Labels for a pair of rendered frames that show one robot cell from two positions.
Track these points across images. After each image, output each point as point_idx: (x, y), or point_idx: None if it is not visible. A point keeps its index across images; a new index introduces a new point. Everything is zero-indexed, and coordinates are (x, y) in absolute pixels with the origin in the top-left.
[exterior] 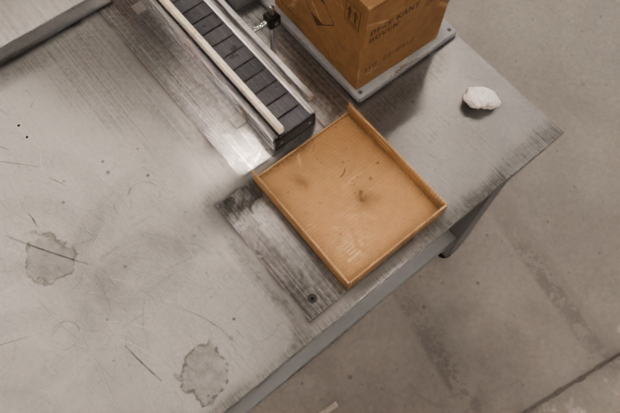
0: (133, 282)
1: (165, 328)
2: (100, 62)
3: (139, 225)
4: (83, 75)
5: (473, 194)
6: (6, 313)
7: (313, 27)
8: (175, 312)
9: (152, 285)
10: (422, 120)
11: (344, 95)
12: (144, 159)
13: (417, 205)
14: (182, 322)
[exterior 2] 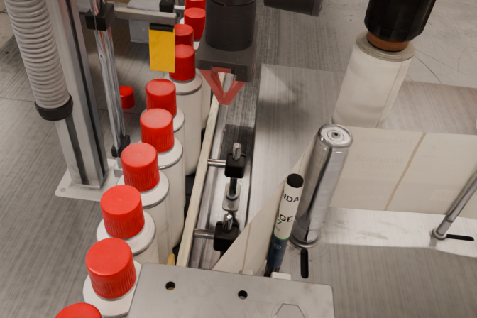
0: None
1: None
2: (307, 57)
3: None
4: (326, 57)
5: None
6: (446, 6)
7: None
8: None
9: None
10: None
11: None
12: (324, 8)
13: None
14: None
